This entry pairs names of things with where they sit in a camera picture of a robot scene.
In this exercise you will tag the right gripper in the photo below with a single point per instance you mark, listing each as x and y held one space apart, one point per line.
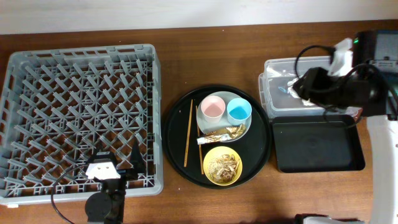
325 86

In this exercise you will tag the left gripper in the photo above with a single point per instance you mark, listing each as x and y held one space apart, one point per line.
125 173

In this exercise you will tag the white tissue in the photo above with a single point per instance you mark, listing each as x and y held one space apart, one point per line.
294 94

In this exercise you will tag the yellow bowl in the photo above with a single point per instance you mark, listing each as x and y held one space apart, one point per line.
218 151

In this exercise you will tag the gold snack wrapper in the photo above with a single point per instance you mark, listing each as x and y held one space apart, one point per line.
222 135

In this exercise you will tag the food scraps and rice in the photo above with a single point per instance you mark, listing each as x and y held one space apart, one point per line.
223 169

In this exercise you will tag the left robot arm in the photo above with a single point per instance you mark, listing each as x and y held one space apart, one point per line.
107 205

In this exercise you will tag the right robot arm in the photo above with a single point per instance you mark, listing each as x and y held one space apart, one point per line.
383 135

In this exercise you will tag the grey dishwasher rack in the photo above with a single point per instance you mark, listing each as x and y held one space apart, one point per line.
57 105

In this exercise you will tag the round black tray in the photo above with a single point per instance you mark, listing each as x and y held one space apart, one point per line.
254 147

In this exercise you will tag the left wooden chopstick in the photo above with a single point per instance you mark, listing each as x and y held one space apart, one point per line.
188 134

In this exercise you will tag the wooden chopstick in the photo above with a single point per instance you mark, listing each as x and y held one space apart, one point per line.
188 134
199 146

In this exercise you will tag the black rectangular tray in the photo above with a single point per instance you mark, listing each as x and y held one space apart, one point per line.
317 144

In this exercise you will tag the right wooden chopstick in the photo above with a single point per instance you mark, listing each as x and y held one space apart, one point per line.
199 146

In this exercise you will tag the clear plastic bin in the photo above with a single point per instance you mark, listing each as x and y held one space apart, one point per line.
273 88

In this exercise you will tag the grey plate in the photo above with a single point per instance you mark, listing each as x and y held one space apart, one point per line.
206 127

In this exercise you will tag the pink cup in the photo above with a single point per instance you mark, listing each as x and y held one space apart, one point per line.
213 108

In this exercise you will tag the blue cup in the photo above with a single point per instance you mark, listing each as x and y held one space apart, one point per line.
238 111

